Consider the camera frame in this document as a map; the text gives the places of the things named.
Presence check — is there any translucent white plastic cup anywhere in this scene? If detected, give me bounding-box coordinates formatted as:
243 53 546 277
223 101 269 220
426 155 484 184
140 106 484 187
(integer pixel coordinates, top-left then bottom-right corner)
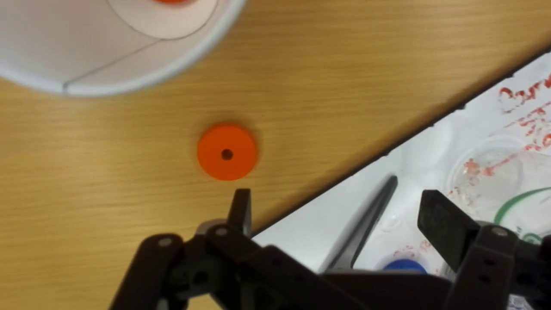
0 0 248 98

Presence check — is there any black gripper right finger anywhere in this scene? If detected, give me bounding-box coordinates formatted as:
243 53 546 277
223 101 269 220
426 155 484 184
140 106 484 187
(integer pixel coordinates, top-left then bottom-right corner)
417 189 551 310

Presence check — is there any blue round token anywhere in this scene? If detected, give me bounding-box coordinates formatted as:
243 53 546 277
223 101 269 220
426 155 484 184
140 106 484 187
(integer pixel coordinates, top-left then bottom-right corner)
381 256 429 275

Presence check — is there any clear plastic cup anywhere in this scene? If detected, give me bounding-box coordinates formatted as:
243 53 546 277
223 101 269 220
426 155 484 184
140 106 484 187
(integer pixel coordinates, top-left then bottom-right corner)
446 144 551 230

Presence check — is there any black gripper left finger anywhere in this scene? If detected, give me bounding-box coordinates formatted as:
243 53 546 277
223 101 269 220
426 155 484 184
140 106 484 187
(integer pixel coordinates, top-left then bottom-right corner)
109 187 369 310

